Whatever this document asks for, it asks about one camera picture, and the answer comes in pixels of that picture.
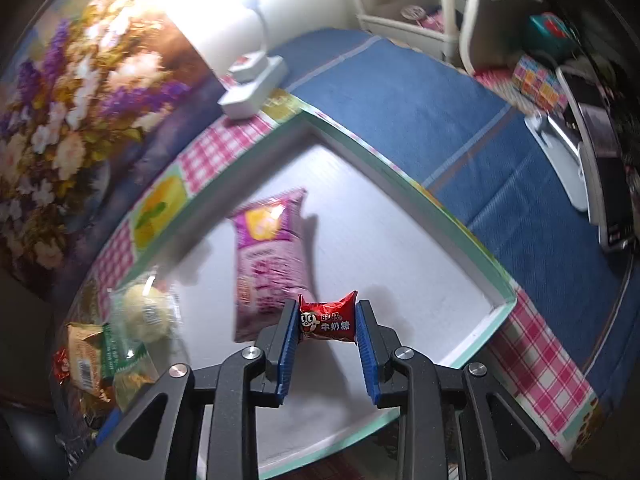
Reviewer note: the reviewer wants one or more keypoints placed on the white tray with green rim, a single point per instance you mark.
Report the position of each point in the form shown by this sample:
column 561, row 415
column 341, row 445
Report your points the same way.
column 367, row 229

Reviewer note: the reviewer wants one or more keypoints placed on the pink checkered tablecloth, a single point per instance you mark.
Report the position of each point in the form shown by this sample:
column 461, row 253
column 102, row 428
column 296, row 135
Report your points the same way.
column 213, row 422

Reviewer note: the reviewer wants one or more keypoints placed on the white shelf unit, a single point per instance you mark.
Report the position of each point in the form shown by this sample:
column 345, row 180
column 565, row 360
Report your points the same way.
column 425, row 10

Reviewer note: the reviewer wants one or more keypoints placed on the colourful cube box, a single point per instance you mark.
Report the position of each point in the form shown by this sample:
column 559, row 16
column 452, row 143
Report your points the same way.
column 539, row 85

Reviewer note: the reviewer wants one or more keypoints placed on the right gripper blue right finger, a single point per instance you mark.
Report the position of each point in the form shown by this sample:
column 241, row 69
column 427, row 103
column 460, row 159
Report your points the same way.
column 376, row 344

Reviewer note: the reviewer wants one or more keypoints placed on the floral painting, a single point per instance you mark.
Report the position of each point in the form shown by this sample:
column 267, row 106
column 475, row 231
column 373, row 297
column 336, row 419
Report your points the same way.
column 97, row 98

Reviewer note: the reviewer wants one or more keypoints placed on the round bun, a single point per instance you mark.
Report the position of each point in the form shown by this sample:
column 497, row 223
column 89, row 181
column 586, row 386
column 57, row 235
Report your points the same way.
column 145, row 310

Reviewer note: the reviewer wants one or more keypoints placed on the orange barcode bread packet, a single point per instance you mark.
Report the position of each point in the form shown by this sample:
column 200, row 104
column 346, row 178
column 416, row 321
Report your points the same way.
column 84, row 349

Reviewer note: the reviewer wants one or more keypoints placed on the blue plaid bedcover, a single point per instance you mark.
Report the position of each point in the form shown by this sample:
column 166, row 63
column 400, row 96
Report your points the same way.
column 474, row 153

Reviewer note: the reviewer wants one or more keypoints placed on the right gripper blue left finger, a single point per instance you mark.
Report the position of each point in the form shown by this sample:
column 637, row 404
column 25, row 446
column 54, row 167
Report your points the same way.
column 282, row 341

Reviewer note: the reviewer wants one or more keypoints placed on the small red milk candy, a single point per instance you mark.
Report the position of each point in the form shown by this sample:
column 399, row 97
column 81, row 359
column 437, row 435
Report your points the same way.
column 329, row 320

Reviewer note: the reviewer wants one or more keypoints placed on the green white cracker packet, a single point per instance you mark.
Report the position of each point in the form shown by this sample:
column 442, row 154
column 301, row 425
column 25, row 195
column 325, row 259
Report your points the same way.
column 124, row 371

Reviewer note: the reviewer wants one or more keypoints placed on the phone on white stand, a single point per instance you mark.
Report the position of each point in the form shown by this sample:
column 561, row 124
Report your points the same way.
column 584, row 151

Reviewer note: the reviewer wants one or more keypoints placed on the purple snack packet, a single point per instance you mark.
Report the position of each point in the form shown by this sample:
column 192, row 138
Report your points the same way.
column 270, row 261

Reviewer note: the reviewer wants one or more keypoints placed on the red foil candy packet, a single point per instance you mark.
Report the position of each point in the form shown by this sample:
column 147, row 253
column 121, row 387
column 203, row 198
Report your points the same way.
column 61, row 365

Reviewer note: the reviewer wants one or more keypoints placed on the white power strip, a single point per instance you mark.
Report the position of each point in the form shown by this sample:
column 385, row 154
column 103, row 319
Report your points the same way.
column 243, row 101

